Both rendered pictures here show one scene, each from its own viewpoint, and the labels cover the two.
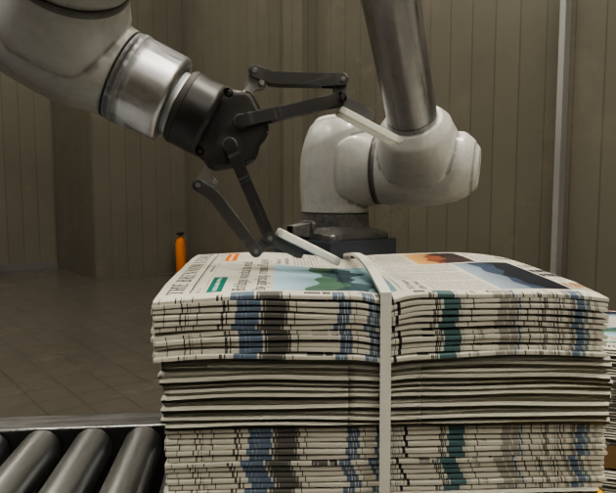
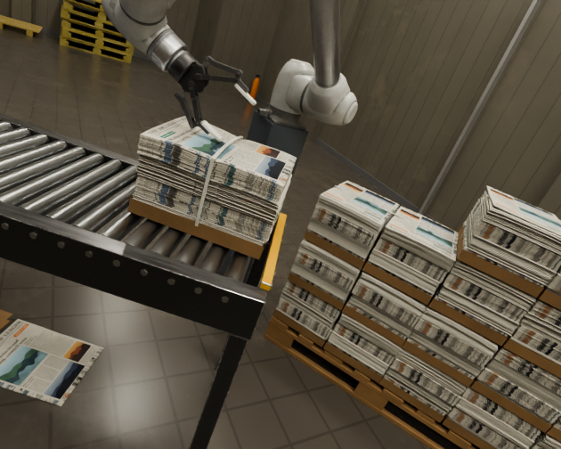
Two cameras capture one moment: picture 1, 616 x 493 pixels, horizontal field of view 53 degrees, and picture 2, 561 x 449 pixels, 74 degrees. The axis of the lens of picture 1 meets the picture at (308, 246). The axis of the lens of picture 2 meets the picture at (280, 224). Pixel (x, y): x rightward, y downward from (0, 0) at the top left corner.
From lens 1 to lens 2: 0.51 m
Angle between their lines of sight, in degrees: 20
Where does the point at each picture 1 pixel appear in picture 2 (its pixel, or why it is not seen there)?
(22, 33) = (121, 21)
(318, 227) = (272, 114)
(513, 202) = (439, 129)
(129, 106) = (156, 59)
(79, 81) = (140, 44)
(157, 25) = not seen: outside the picture
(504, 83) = (469, 53)
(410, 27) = (328, 36)
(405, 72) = (322, 57)
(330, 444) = (185, 198)
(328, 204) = (280, 105)
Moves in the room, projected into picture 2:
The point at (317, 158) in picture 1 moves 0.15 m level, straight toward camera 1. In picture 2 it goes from (282, 80) to (274, 81)
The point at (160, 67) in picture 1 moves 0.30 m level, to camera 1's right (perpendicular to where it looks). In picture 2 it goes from (169, 47) to (284, 91)
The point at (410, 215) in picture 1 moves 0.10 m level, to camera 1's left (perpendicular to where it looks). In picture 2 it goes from (382, 115) to (376, 112)
